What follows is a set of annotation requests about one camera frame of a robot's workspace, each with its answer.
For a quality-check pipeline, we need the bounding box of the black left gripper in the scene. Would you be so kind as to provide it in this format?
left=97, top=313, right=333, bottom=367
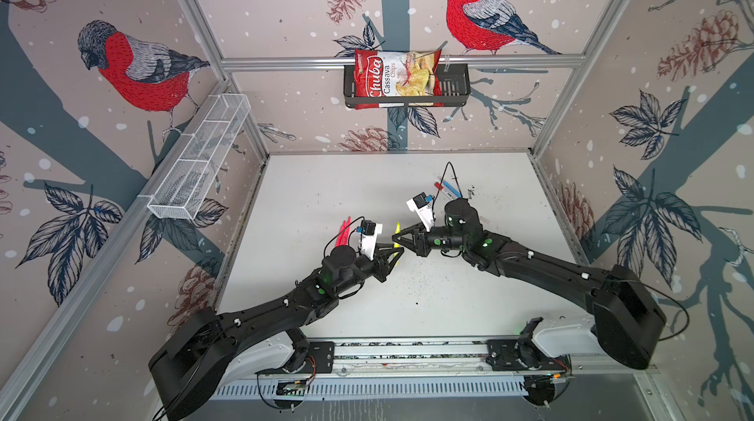
left=334, top=242, right=404, bottom=297

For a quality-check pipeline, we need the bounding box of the blue marker pen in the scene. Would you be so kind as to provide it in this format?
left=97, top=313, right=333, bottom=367
left=443, top=181, right=463, bottom=198

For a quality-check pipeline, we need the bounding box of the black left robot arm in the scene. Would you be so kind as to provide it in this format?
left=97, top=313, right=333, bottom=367
left=148, top=243, right=404, bottom=420

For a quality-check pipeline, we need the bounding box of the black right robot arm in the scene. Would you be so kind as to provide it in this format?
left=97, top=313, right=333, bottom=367
left=392, top=198, right=667, bottom=370

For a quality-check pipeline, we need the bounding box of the red cassava chips bag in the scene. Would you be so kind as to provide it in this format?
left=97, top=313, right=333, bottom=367
left=353, top=50, right=442, bottom=110

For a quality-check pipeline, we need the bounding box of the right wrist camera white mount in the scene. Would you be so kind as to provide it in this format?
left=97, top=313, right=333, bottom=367
left=406, top=192, right=435, bottom=232

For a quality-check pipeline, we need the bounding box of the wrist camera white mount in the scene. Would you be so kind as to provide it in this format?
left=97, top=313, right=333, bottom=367
left=406, top=192, right=435, bottom=232
left=359, top=220, right=383, bottom=260

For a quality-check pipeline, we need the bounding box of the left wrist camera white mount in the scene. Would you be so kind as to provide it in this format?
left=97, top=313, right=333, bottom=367
left=359, top=220, right=383, bottom=260

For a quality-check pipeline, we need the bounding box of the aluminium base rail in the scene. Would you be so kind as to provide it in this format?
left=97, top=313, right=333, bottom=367
left=170, top=335, right=608, bottom=378

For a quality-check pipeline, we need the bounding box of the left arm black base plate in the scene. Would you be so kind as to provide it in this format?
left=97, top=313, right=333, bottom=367
left=260, top=340, right=335, bottom=375

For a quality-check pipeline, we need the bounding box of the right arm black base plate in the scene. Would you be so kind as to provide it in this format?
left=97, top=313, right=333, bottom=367
left=485, top=339, right=571, bottom=372

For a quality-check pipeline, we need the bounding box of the black wire wall basket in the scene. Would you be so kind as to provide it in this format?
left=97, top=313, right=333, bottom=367
left=343, top=64, right=471, bottom=110

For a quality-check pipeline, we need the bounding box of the white wire mesh shelf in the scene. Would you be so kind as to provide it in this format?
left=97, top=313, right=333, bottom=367
left=147, top=93, right=251, bottom=220

